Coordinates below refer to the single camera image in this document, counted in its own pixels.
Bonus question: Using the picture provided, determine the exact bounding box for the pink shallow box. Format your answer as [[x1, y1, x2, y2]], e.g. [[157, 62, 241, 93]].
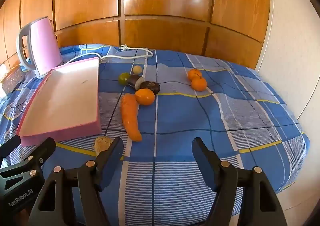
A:
[[18, 57, 102, 146]]

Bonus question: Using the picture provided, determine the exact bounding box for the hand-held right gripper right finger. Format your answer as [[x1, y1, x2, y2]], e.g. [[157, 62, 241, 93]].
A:
[[192, 137, 288, 226]]

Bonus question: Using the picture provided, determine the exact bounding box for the small tangerine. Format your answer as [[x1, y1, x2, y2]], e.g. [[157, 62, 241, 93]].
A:
[[191, 76, 207, 91], [187, 68, 202, 82]]

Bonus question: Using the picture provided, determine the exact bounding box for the blue checked bedsheet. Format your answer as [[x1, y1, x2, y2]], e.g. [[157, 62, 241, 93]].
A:
[[0, 44, 308, 226]]

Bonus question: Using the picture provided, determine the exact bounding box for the black radish piece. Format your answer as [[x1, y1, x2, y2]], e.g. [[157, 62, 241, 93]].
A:
[[94, 137, 113, 158], [127, 74, 146, 91]]

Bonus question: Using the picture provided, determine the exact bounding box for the large orange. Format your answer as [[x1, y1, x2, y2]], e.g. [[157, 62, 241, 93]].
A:
[[135, 89, 155, 106]]

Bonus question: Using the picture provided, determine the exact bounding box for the orange carrot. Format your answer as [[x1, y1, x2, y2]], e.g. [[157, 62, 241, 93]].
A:
[[121, 93, 143, 141]]

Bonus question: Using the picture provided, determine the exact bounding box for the pink electric kettle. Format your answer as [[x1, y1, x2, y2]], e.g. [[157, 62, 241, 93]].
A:
[[16, 16, 63, 79]]

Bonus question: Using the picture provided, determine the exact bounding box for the dark beetroot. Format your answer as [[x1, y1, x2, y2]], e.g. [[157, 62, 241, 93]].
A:
[[139, 81, 161, 95]]

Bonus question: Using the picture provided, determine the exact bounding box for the green lime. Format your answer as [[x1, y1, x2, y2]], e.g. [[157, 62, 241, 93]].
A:
[[118, 72, 130, 85]]

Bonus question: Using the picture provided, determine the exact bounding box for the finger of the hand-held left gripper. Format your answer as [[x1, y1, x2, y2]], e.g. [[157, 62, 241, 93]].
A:
[[0, 137, 56, 191], [0, 135, 22, 160]]

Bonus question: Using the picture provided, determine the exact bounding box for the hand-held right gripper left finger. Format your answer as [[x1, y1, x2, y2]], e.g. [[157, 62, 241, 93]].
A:
[[29, 137, 124, 226]]

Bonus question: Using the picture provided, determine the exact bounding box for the wooden wardrobe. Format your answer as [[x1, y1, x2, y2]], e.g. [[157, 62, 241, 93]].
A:
[[0, 0, 272, 70]]

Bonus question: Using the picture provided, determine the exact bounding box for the white power cable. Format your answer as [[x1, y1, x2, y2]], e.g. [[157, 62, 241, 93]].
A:
[[61, 45, 154, 65]]

